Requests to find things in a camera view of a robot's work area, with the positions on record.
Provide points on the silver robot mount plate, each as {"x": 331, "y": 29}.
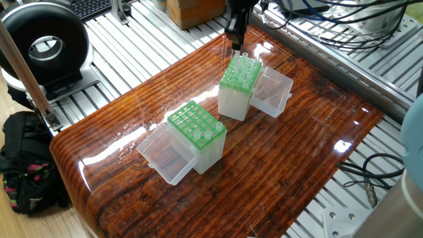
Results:
{"x": 344, "y": 225}

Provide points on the brown wooden pole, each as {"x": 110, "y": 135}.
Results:
{"x": 26, "y": 77}

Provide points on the black backpack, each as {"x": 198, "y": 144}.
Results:
{"x": 26, "y": 152}

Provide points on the clear green-rack pipette tip box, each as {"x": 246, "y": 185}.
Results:
{"x": 208, "y": 155}
{"x": 232, "y": 102}

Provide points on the brown cardboard box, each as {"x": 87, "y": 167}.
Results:
{"x": 195, "y": 12}

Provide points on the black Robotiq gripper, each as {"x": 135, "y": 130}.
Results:
{"x": 239, "y": 6}

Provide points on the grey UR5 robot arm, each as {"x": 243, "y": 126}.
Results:
{"x": 406, "y": 172}

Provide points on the black keyboard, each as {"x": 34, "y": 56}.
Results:
{"x": 89, "y": 6}

